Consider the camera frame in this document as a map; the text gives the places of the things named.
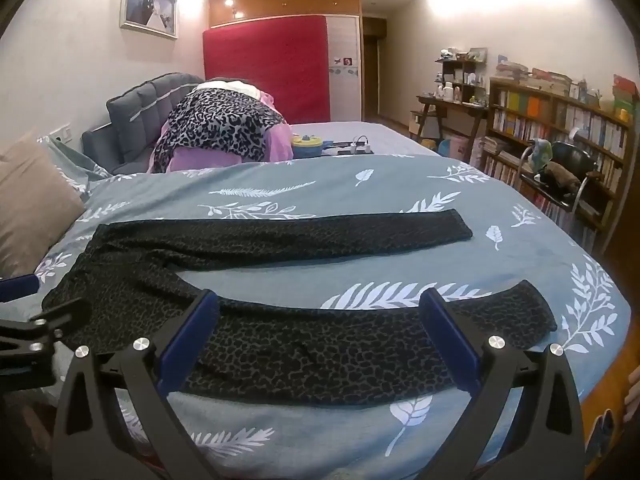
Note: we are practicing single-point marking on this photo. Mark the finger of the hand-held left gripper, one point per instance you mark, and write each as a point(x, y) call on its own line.
point(17, 287)
point(45, 327)

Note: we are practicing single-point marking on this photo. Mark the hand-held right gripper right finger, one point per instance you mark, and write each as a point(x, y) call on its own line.
point(450, 340)

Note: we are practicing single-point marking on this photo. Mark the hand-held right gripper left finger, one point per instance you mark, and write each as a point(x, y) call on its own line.
point(190, 330)

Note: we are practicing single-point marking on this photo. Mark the black leopard print pants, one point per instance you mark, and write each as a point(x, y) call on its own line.
point(300, 350)

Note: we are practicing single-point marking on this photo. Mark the beige pillow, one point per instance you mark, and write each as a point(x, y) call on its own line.
point(35, 205)

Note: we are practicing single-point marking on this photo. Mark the leaf print pillow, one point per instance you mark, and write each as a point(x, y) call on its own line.
point(75, 165)

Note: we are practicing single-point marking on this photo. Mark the grey leaf print blanket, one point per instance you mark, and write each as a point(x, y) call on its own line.
point(350, 185)

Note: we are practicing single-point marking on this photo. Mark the pastel storage box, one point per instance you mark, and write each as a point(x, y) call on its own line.
point(452, 149)

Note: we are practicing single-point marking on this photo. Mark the brown plush item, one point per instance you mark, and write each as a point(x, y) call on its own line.
point(560, 172)

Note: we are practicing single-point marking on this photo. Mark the grey leopard print cloth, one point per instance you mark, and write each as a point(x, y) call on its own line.
point(220, 125)

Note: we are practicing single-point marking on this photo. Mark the green blue bag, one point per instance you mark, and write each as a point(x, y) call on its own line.
point(541, 152)

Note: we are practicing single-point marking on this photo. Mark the white power strip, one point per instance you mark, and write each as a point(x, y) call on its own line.
point(360, 148)

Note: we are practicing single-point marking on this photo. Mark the grey upholstered headboard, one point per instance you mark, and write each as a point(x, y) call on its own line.
point(135, 110)

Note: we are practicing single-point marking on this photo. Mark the yellow blue round container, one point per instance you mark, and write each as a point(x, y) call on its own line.
point(306, 149)

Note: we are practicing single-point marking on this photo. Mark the brown wooden cabinet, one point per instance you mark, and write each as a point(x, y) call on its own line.
point(625, 210)

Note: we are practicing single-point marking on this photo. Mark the black chair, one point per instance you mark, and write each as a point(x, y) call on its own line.
point(575, 160)

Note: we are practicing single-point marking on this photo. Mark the lavender bed sheet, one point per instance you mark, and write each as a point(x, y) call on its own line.
point(370, 130)

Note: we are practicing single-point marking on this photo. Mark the wooden desk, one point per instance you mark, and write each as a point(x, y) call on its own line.
point(450, 103)

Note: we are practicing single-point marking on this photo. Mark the white cloth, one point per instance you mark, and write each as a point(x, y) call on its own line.
point(250, 91)

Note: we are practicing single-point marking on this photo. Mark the wooden bookshelf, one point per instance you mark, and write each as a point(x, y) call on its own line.
point(550, 110)

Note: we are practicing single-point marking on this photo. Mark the small wooden desktop shelf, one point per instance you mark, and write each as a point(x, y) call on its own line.
point(462, 67)

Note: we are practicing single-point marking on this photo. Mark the stack of books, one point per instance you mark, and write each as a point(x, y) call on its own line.
point(530, 77)

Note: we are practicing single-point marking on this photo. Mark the red upright mattress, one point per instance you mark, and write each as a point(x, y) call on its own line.
point(270, 55)

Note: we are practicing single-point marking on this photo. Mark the yellow green box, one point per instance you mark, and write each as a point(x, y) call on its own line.
point(625, 108)

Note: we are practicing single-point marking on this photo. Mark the red box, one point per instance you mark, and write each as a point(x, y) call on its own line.
point(625, 85)

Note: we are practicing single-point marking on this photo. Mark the wooden wardrobe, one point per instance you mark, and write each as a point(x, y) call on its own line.
point(280, 2)

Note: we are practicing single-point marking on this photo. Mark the white wall socket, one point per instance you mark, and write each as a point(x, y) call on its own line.
point(59, 135)

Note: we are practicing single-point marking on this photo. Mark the framed wall picture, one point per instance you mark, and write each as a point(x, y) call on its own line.
point(150, 5)

